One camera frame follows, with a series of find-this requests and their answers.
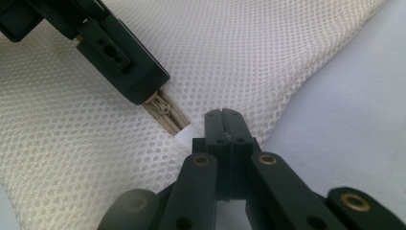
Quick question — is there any white mesh laundry bag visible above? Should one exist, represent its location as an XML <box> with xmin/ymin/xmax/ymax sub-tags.
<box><xmin>0</xmin><ymin>0</ymin><xmax>389</xmax><ymax>230</ymax></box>

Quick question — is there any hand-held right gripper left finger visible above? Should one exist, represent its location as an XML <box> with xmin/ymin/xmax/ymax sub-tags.
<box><xmin>192</xmin><ymin>108</ymin><xmax>231</xmax><ymax>201</ymax></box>

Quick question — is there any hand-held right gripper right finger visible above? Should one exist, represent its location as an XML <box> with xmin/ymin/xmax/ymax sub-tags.
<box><xmin>221</xmin><ymin>107</ymin><xmax>262</xmax><ymax>201</ymax></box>

